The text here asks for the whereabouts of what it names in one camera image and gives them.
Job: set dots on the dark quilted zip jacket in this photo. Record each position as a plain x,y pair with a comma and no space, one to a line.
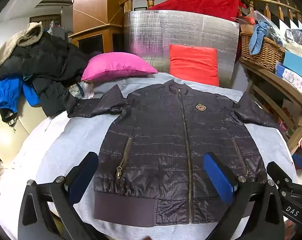
161,142

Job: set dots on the blue jacket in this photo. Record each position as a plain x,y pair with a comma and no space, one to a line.
5,92

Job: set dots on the pink pillow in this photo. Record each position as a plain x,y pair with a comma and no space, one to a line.
115,65

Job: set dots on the white printed box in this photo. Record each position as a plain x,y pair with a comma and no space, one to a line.
293,80

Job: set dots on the black jacket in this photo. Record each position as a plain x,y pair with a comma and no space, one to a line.
45,57

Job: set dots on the light blue cloth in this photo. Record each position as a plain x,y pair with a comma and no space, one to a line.
258,36

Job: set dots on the cream sofa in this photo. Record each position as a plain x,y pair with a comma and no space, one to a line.
20,122

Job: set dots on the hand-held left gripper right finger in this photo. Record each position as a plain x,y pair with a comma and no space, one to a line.
218,180

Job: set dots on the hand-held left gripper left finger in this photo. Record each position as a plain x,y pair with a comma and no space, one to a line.
83,177

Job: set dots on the beige fleece jacket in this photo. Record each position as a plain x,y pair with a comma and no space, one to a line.
18,40

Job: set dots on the blue box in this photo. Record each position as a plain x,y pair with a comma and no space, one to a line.
298,65

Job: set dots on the grey blanket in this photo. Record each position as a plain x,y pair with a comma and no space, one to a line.
65,140

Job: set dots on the red blanket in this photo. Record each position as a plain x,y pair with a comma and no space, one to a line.
203,3

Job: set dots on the wooden cabinet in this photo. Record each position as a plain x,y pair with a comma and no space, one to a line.
95,5

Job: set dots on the red pillow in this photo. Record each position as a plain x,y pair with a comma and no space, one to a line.
193,63

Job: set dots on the wooden shelf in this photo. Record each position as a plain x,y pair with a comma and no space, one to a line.
273,80

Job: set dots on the wicker basket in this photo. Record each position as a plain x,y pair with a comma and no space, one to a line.
263,52

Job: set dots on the silver insulation mat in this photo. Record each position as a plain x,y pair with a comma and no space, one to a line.
166,27

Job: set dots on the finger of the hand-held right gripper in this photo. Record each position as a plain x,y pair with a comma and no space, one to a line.
278,173

